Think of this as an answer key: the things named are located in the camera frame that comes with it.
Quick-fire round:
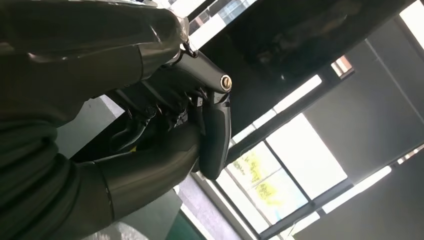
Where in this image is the grey plastic mailer package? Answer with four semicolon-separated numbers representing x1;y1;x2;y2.
81;220;152;240

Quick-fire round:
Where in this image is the green conveyor belt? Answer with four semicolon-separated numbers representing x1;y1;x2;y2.
164;210;208;240

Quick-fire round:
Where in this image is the green tree outside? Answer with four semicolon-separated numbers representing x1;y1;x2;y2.
231;150;279;203

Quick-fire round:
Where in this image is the grey roller blind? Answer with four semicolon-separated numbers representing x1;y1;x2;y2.
303;16;424;185
291;157;424;240

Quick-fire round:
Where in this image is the black window frame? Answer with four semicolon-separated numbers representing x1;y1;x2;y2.
168;0;424;240

